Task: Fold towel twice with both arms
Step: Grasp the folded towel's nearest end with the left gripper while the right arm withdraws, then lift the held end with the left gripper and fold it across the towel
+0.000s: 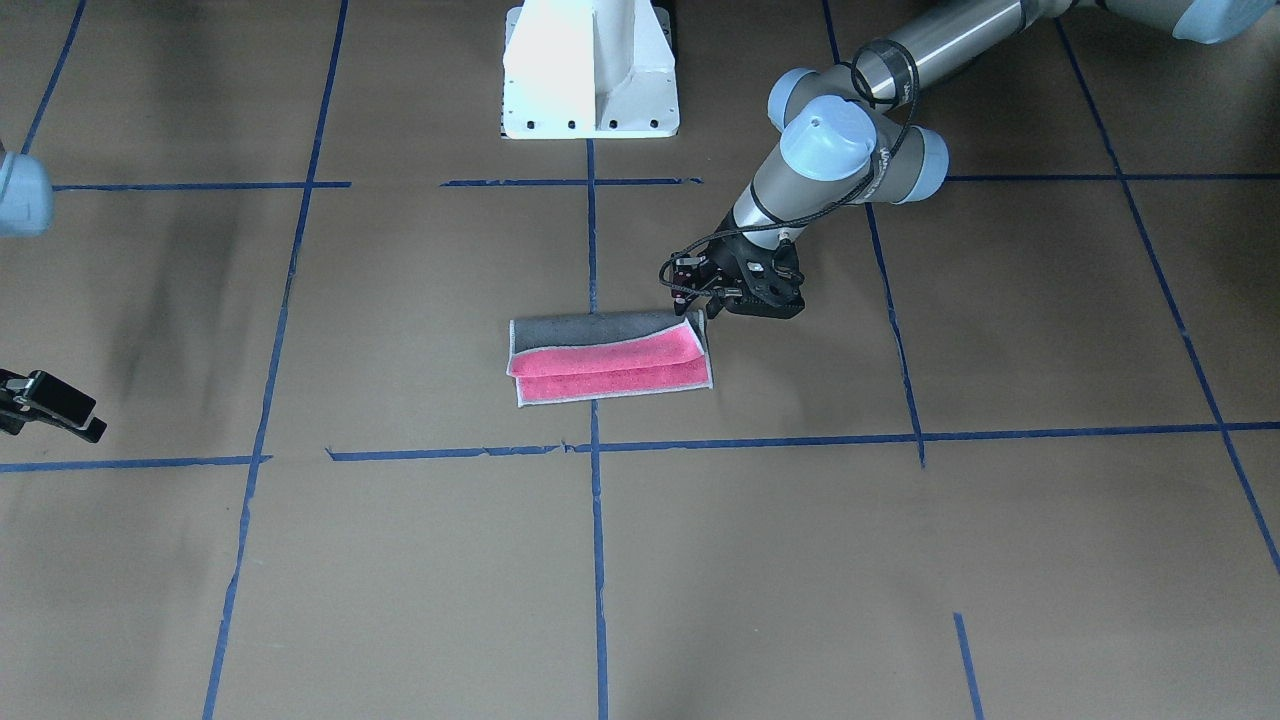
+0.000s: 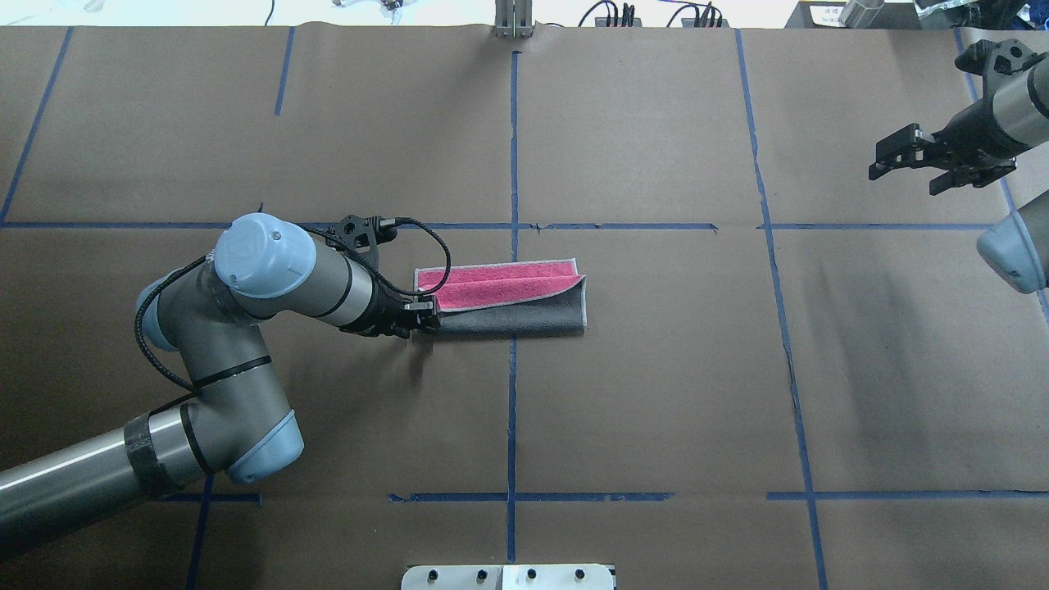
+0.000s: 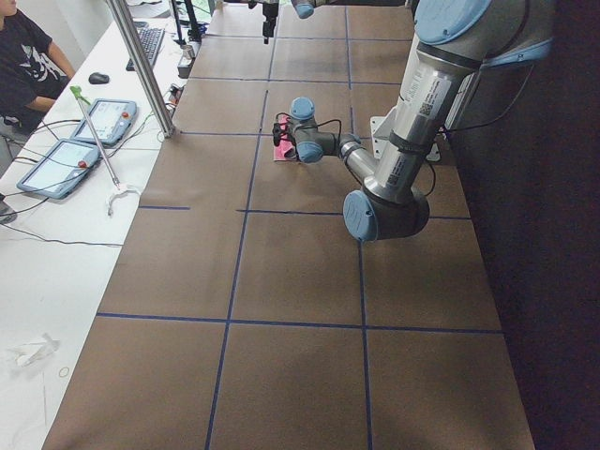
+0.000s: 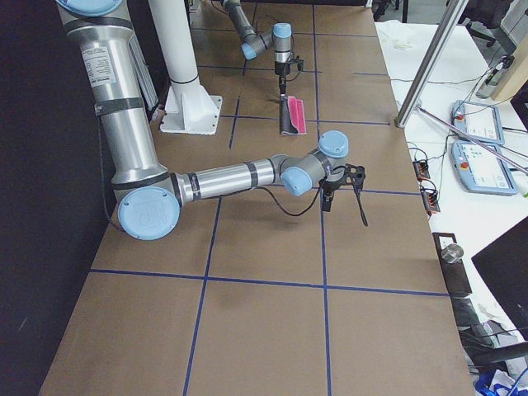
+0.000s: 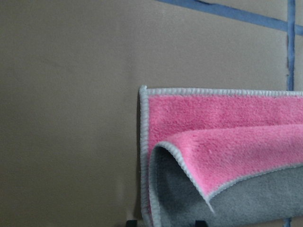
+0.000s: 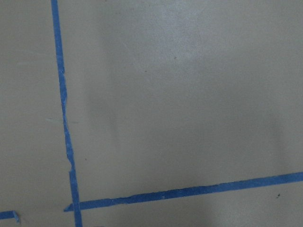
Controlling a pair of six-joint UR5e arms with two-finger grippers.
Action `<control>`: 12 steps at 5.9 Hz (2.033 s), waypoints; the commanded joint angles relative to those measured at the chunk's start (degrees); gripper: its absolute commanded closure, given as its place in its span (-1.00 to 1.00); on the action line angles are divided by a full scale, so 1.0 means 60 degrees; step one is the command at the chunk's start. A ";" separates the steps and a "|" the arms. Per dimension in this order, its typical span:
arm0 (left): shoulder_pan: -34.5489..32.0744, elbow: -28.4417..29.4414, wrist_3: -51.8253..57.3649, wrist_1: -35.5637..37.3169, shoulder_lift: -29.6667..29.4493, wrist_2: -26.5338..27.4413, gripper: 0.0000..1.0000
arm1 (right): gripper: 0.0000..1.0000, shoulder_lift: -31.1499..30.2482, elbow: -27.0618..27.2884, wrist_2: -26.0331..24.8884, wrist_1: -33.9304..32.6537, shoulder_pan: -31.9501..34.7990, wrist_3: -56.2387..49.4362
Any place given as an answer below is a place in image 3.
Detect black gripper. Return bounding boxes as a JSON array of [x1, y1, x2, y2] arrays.
[[247, 0, 279, 44], [272, 112, 295, 147]]

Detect pink grey towel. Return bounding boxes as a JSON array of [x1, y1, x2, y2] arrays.
[[273, 142, 298, 161]]

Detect black monitor stand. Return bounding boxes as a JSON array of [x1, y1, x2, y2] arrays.
[[168, 0, 203, 45]]

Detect black keyboard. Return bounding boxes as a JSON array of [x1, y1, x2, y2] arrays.
[[137, 27, 165, 68]]

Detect far blue teach pendant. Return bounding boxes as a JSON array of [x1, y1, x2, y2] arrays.
[[79, 98, 138, 148]]

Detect blue teach pendant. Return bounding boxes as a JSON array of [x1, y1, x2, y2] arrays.
[[16, 139, 100, 200], [79, 98, 138, 148]]

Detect long reacher grabber tool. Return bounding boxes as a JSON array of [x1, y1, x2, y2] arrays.
[[69, 85, 142, 217]]

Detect black computer mouse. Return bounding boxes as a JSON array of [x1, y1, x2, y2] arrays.
[[88, 72, 111, 85]]

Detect near blue teach pendant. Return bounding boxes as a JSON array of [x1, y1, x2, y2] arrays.
[[16, 139, 100, 200]]

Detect person in black shirt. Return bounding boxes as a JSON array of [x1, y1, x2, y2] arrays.
[[0, 0, 76, 134]]

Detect crumpled white tissue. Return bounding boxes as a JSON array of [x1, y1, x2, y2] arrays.
[[6, 333, 61, 368]]

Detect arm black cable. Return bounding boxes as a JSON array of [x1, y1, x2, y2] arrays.
[[273, 111, 343, 142]]

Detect aluminium frame post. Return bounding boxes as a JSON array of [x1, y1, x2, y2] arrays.
[[107, 0, 174, 139]]

